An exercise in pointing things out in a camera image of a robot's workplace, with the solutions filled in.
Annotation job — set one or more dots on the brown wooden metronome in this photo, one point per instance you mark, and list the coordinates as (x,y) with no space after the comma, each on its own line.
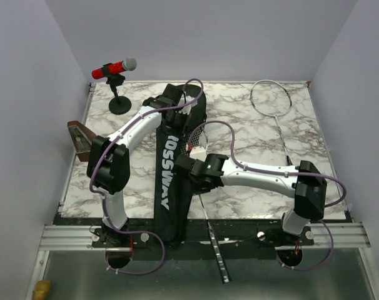
(82,138)

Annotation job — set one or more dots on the aluminium frame rail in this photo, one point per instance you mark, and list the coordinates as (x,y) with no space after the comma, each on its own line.
(83,238)

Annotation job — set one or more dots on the white badminton racket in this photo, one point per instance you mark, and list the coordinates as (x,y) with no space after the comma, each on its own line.
(200,138)

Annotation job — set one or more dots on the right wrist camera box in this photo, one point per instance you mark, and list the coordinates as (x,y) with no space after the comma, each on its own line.
(198,152)

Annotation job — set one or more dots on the brass floor fitting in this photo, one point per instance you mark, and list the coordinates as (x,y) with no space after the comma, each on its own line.
(41,290)

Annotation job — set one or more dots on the black table edge rail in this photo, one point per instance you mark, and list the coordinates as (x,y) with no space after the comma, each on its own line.
(237,239)

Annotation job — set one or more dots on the silver badminton racket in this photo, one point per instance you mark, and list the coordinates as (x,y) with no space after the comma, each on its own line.
(272,100)

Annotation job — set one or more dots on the black racket bag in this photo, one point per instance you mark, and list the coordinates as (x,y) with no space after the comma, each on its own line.
(172,194)

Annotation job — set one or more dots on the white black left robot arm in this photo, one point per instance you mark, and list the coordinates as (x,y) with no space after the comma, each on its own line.
(109,159)

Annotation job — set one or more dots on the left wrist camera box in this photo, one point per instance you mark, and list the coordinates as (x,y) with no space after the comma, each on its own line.
(186,110)

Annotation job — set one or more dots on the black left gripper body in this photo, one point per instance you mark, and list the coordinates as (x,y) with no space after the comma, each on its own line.
(177,124)

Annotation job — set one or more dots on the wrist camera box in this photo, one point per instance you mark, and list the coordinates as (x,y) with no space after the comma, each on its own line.
(198,152)
(186,110)

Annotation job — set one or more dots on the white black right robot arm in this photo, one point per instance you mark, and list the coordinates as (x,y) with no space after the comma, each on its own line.
(303,183)

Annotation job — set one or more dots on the red microphone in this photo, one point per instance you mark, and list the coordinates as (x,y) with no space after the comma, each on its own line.
(111,69)

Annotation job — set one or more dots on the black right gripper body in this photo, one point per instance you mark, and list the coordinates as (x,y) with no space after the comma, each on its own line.
(197,189)

